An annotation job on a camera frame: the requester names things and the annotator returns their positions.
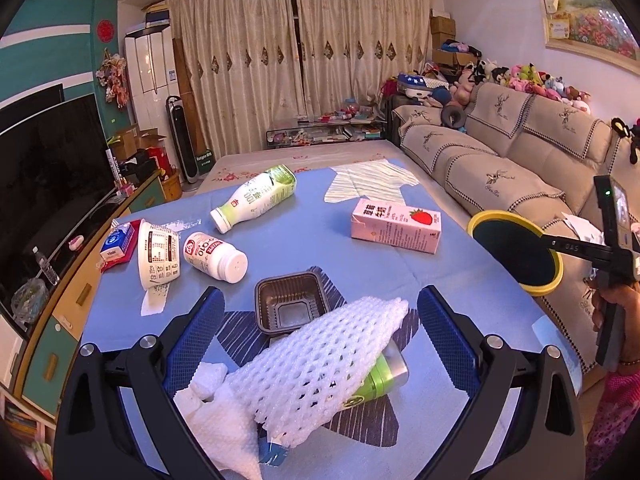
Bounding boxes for clear plastic wrapper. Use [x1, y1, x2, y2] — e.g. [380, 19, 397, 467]
[164, 217, 202, 234]

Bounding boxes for blue star-print cloth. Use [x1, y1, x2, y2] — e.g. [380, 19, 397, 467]
[79, 157, 584, 480]

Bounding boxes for framed flower painting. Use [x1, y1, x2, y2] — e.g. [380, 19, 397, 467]
[532, 0, 640, 64]

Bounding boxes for white foam net sleeve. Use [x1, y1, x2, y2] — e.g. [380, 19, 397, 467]
[215, 297, 409, 449]

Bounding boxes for row of plush toys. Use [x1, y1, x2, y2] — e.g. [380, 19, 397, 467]
[449, 57, 594, 114]

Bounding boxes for red box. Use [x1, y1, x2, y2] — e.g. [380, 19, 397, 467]
[147, 147, 172, 177]

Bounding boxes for crumpled clear plastic bag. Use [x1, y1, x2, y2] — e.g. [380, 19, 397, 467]
[10, 277, 50, 324]

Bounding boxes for open cardboard box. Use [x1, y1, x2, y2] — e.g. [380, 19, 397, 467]
[107, 124, 169, 162]

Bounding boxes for person's right hand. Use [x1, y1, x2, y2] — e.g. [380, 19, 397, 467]
[592, 284, 640, 362]

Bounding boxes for black plastic tray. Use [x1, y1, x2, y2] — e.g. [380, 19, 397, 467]
[254, 269, 330, 336]

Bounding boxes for hanging artificial flower decoration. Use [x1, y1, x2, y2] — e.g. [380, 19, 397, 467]
[95, 49, 130, 109]

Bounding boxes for pink strawberry milk carton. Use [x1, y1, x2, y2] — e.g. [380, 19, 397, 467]
[350, 198, 443, 255]

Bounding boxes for white printed paper bowl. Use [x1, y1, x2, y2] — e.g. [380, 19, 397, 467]
[137, 218, 182, 291]

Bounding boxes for clear water bottle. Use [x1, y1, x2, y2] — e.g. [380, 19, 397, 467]
[32, 246, 60, 286]

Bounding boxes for red flat packet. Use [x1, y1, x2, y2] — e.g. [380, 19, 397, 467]
[101, 219, 142, 274]

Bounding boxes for small blue white carton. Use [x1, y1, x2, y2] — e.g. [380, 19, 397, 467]
[99, 225, 136, 264]

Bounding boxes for green white milk bottle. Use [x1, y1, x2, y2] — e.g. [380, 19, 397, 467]
[210, 164, 297, 234]

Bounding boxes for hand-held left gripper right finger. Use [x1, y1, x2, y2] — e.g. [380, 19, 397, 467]
[417, 284, 586, 480]

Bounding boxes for white tissue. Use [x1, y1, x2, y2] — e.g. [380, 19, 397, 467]
[173, 362, 264, 480]

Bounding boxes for grey neck pillow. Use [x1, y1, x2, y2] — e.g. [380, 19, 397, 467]
[439, 99, 469, 132]

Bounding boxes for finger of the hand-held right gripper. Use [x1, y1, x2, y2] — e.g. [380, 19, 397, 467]
[541, 234, 610, 265]

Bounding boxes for small white red-label bottle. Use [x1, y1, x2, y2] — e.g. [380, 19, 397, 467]
[183, 232, 249, 285]

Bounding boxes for black tower fan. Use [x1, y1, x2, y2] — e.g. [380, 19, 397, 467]
[165, 94, 199, 184]

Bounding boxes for person's pink patterned clothing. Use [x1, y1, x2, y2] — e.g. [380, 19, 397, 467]
[584, 369, 640, 478]

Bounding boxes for wooden green television cabinet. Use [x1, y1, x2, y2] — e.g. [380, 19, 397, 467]
[9, 170, 167, 422]

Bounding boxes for beige patterned curtains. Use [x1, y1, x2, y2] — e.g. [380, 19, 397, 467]
[166, 0, 434, 157]

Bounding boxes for white refrigerator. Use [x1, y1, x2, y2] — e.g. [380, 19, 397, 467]
[123, 27, 177, 137]

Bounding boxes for cluttered glass table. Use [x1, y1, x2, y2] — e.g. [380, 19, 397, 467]
[264, 110, 389, 149]

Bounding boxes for blue plastic wrapper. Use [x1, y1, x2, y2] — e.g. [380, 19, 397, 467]
[257, 435, 292, 467]

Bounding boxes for yellow-rimmed dark green bin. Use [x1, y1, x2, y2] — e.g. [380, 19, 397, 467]
[467, 210, 566, 297]

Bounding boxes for green drink can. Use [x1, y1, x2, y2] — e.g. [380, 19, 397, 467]
[344, 344, 410, 409]

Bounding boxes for beige deer-print sofa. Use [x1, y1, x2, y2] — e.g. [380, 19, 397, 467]
[390, 81, 640, 378]

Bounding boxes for black flat television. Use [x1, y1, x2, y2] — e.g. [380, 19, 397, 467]
[0, 92, 119, 322]

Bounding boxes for stack of cardboard boxes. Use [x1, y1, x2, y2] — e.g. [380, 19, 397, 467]
[429, 9, 460, 67]

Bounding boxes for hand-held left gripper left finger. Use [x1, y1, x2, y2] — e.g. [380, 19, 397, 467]
[54, 286, 226, 480]

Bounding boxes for white papers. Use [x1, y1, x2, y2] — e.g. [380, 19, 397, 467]
[559, 212, 604, 247]

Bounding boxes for dark green printed bag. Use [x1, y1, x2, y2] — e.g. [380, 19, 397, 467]
[192, 149, 216, 181]

